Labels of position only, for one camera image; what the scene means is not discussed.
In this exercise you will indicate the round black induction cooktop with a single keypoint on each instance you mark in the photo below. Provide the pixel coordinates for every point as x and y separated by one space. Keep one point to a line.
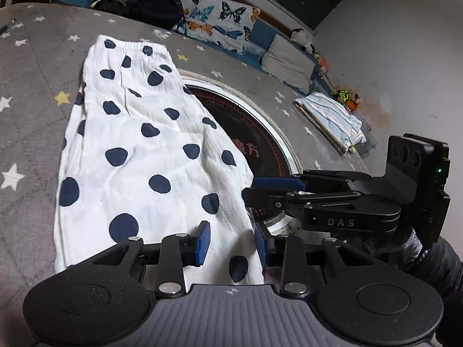
246 130

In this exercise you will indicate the black backpack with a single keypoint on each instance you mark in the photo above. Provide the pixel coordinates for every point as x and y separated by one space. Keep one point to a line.
155 5

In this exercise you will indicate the white polka dot pants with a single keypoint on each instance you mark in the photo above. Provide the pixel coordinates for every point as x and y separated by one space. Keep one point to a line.
144 133

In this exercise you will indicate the panda plush toy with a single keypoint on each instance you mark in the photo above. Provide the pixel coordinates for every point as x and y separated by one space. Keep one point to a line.
300 36

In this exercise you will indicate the grey star tablecloth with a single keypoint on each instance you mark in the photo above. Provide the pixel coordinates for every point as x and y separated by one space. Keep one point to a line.
32 79

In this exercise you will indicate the butterfly print pillow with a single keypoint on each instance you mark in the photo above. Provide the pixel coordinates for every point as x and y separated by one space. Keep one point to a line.
220 18

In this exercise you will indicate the person's right forearm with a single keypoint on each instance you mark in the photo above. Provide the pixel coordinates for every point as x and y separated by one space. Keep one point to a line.
441 278

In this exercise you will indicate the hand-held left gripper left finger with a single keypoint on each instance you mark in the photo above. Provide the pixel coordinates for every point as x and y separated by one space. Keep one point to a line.
202 242

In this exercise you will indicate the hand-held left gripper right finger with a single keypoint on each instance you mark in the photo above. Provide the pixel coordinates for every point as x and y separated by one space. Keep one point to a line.
261 245

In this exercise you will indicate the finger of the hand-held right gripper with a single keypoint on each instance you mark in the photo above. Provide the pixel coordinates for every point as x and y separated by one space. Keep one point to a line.
264 198
278 183

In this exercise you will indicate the colourful small plush toy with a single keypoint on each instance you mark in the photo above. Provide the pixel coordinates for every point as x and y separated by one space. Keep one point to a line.
343 95

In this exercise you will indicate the black pen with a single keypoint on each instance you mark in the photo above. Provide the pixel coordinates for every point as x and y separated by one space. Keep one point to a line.
7 27

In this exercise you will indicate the pink plush toy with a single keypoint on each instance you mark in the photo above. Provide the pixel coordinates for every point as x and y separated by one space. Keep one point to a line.
323 65

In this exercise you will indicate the striped folded cloth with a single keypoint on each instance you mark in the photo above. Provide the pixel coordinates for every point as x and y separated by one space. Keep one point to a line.
332 115

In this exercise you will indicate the grey pillow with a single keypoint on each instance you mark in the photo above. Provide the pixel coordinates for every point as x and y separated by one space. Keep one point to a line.
289 61

